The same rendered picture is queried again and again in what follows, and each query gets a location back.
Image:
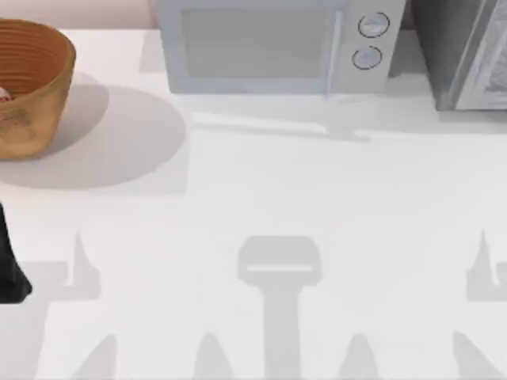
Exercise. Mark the microwave oven door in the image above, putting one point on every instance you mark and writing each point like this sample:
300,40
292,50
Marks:
253,85

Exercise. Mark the microwave knob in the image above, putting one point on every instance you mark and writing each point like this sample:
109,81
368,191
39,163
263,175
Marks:
373,24
367,58

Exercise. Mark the grey cabinet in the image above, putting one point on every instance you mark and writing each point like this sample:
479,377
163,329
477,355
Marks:
455,51

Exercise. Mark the pale microwave oven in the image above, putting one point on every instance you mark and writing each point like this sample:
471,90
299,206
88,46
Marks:
368,85

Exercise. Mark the wooden basket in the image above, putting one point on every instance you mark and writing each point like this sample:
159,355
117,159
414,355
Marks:
37,99

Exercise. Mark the pink and white item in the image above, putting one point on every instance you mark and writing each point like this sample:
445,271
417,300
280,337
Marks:
4,95

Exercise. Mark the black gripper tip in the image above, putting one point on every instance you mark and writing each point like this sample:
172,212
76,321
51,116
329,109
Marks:
10,273

